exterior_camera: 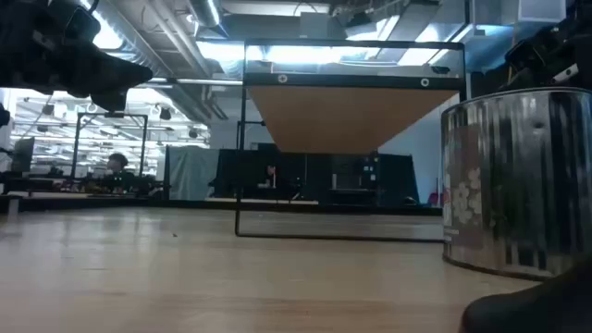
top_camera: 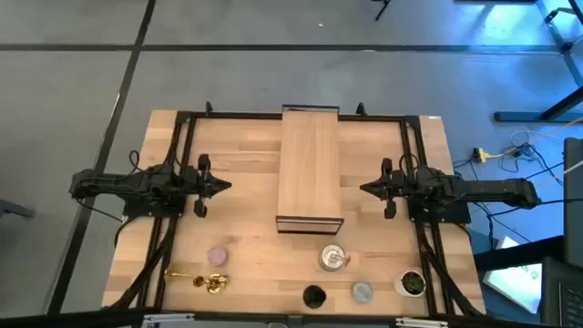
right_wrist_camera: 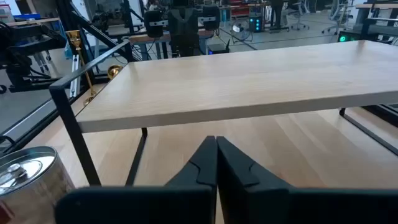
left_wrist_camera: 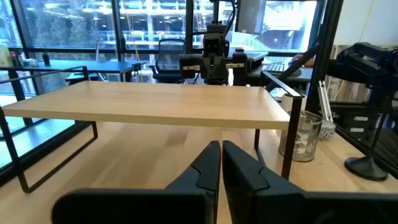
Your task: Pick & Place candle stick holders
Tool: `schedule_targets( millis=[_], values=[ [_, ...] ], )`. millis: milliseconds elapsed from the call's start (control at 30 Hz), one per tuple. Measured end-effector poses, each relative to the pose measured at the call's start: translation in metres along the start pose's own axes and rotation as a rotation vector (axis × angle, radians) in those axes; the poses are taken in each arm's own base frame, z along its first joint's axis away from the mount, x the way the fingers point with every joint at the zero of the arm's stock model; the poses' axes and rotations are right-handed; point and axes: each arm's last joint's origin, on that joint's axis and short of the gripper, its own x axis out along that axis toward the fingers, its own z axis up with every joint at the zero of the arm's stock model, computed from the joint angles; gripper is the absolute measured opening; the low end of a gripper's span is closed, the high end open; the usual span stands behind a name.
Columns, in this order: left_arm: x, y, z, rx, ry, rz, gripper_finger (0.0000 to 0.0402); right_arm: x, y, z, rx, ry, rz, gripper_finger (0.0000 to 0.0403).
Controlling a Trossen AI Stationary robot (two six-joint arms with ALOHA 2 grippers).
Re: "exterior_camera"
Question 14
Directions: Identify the black partition wall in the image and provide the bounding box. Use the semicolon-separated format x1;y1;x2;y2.
216;142;421;207

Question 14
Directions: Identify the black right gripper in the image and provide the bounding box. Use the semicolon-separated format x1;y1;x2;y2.
501;13;592;92

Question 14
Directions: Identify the black monitor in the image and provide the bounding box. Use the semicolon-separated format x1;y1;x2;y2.
11;137;36;174

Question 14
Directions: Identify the black aluminium table frame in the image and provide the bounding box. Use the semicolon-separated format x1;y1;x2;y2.
0;197;444;217

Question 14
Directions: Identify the grey ceiling pipe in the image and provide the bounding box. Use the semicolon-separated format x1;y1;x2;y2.
138;77;245;88

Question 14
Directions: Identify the person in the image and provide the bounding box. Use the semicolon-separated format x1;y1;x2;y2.
257;164;297;201
94;152;156;195

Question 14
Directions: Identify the grey cloth divider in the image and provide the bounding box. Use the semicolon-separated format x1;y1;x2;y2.
166;145;221;202

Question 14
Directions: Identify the corrugated ventilation duct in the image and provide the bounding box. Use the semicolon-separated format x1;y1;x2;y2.
78;0;214;80

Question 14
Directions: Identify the shiny round ventilation duct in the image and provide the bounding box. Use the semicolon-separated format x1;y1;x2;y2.
187;0;228;36

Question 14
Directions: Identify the black workstation frame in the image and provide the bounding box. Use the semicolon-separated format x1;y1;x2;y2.
236;119;267;149
70;111;149;191

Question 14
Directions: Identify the silver tin candle grey wax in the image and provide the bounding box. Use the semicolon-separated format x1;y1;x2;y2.
440;86;592;282

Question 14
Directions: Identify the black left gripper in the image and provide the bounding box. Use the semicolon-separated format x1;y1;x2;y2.
0;0;154;112

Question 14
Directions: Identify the wooden shelf black metal frame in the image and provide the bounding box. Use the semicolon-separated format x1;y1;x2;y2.
234;39;467;242

